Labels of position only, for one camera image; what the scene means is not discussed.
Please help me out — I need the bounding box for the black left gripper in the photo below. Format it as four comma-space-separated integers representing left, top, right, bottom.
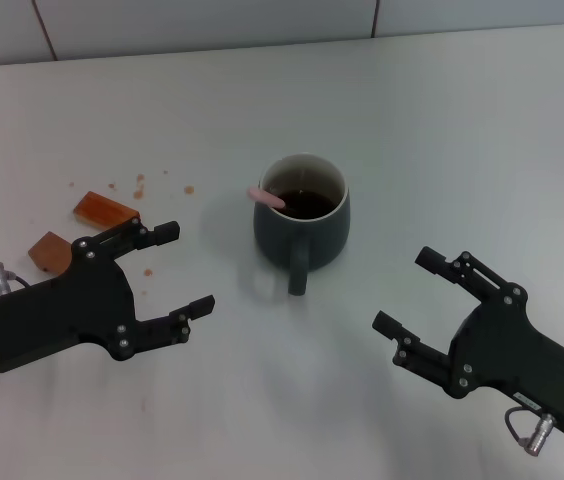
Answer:
0, 219, 216, 374

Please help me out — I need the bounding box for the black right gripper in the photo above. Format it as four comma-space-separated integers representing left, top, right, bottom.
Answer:
371, 245, 564, 434

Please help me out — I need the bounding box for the pink handled metal spoon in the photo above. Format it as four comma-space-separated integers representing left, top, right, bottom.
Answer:
246, 185, 288, 209

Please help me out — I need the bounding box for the grey ceramic cup with coffee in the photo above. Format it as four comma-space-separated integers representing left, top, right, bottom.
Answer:
252, 153, 351, 298

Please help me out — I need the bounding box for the grooved stained wooden block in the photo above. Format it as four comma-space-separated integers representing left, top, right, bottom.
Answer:
71, 191, 142, 231

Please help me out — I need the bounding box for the plain brown wooden block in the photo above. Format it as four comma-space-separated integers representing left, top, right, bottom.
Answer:
27, 230, 74, 277

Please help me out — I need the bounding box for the right gripper cable with connector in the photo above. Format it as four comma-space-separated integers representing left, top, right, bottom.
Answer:
504, 407, 558, 456

